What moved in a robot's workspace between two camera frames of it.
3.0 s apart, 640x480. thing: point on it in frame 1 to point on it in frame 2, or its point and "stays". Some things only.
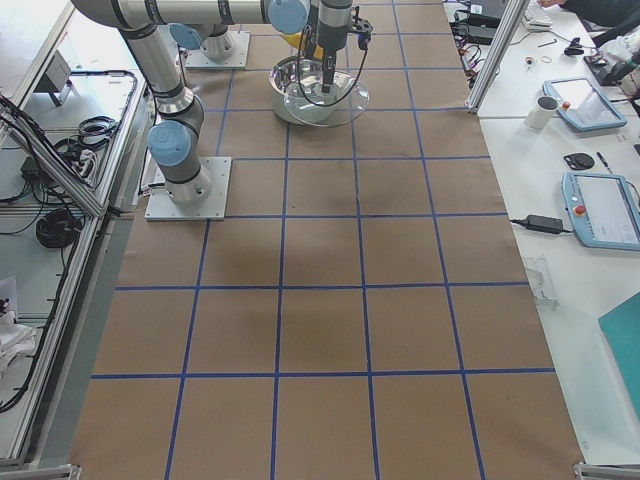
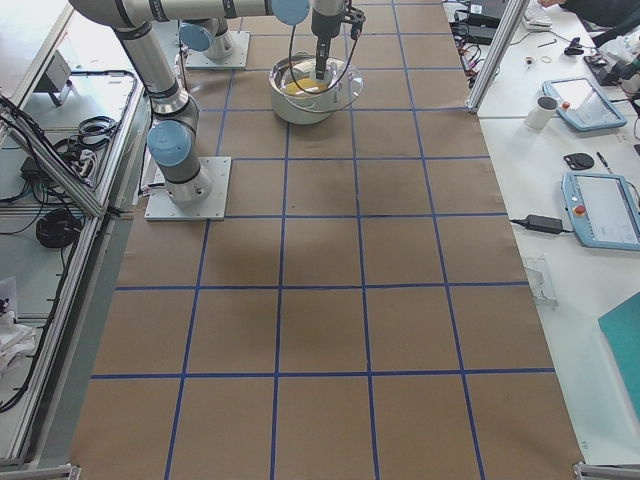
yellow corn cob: (294, 39) to (309, 84)
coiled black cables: (58, 229) stays
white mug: (542, 113) stays
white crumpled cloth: (15, 340) stays
